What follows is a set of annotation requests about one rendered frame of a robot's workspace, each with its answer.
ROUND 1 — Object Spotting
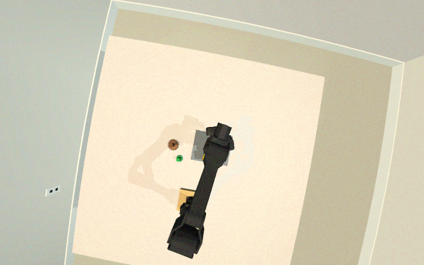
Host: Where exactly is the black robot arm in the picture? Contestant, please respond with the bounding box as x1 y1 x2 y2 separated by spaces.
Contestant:
167 123 235 259

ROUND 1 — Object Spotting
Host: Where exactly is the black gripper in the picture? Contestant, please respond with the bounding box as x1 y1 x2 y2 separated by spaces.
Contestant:
206 126 216 136

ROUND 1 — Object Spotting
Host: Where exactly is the brown toothed gear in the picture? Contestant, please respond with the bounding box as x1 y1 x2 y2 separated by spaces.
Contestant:
168 139 179 151

